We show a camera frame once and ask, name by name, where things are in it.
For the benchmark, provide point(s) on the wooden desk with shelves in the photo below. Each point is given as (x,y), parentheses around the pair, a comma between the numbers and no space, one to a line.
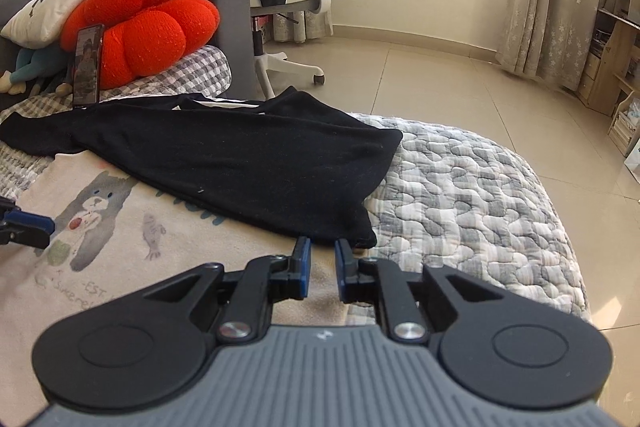
(607,57)

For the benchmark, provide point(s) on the red pumpkin cushion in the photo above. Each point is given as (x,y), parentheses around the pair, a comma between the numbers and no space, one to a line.
(150,37)

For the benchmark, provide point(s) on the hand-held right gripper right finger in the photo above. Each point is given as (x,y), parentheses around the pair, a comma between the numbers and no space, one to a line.
(343,269)

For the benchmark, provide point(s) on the grey sofa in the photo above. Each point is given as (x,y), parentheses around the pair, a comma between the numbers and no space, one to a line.
(230,37)

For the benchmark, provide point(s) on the small wooden rack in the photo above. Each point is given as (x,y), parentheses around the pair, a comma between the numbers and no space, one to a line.
(625,127)

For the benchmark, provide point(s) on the black smartphone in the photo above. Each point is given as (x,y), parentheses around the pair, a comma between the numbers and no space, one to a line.
(87,67)

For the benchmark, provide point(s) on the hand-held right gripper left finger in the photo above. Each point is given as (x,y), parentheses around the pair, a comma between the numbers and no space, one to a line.
(302,267)

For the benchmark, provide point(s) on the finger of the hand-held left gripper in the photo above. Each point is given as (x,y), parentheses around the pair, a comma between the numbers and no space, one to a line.
(27,223)
(7,206)

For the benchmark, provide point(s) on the cream shirt with black sleeves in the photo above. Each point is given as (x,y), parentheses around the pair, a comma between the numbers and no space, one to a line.
(225,157)

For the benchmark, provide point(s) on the blue plush toy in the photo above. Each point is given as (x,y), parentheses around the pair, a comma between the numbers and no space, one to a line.
(35,67)

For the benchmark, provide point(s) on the grey checked quilt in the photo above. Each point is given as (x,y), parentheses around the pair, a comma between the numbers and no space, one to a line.
(475,207)

